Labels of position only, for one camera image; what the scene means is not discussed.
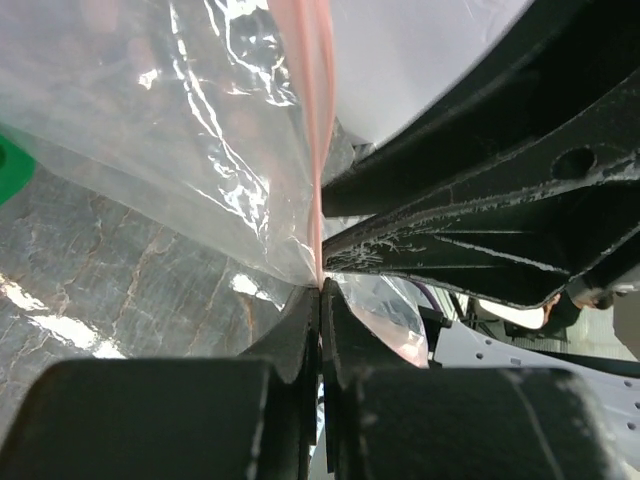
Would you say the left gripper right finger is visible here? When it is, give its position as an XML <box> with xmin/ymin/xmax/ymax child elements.
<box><xmin>320</xmin><ymin>280</ymin><xmax>625</xmax><ymax>479</ymax></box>

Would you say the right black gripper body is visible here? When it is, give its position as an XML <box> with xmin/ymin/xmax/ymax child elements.
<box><xmin>368</xmin><ymin>1</ymin><xmax>639</xmax><ymax>160</ymax></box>

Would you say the green plastic crate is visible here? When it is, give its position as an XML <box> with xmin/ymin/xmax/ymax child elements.
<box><xmin>0</xmin><ymin>124</ymin><xmax>36</xmax><ymax>205</ymax></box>

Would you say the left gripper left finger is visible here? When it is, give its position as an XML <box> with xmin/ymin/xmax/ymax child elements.
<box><xmin>1</xmin><ymin>288</ymin><xmax>320</xmax><ymax>479</ymax></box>

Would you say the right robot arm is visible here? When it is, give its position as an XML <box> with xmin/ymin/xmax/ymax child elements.
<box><xmin>321</xmin><ymin>1</ymin><xmax>639</xmax><ymax>479</ymax></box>

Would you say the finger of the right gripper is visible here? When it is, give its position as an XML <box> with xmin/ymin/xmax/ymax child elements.
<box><xmin>323</xmin><ymin>74</ymin><xmax>639</xmax><ymax>307</ymax></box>

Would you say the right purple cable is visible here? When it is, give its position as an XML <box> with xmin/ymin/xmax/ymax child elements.
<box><xmin>414</xmin><ymin>279</ymin><xmax>444</xmax><ymax>316</ymax></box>

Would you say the clear pink zip top bag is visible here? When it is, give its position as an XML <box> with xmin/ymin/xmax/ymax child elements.
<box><xmin>0</xmin><ymin>0</ymin><xmax>431</xmax><ymax>370</ymax></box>

